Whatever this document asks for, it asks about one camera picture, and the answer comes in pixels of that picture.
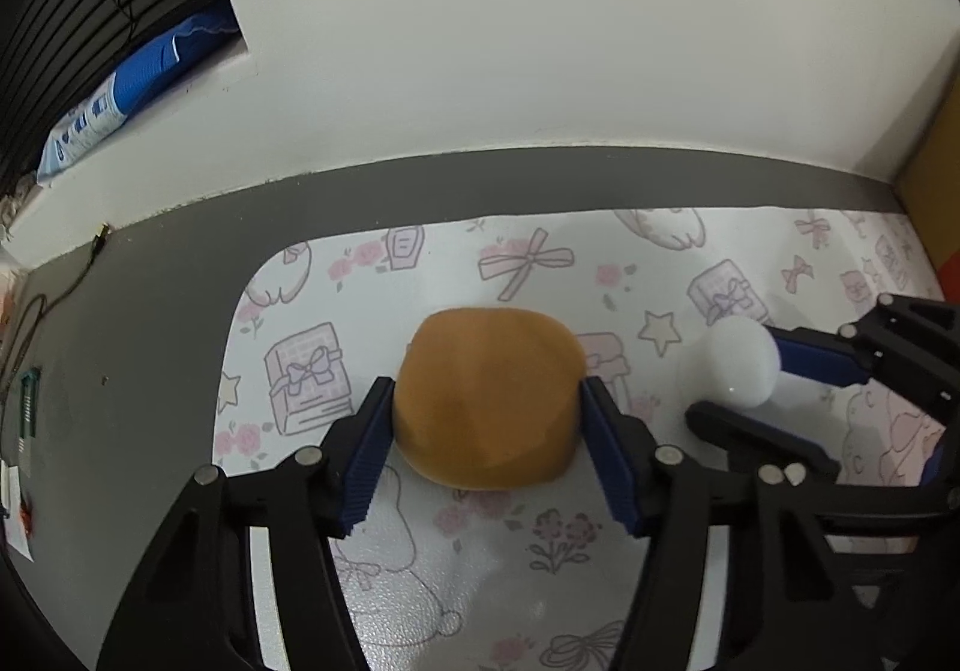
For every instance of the cardboard box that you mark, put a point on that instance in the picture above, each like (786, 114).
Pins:
(929, 188)

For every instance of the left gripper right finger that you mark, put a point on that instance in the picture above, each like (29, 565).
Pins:
(661, 495)

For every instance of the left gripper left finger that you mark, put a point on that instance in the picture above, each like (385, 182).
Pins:
(190, 603)

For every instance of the blue plastic package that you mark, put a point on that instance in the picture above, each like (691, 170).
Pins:
(138, 80)

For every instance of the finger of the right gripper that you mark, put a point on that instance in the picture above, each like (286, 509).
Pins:
(822, 357)
(749, 442)

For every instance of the white round cap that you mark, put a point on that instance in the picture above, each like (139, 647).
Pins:
(735, 365)

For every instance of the green circuit strip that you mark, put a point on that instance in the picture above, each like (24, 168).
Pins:
(28, 401)

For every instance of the white paper cards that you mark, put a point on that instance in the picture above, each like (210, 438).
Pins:
(15, 512)

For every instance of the orange makeup sponge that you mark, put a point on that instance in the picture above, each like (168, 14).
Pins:
(488, 398)

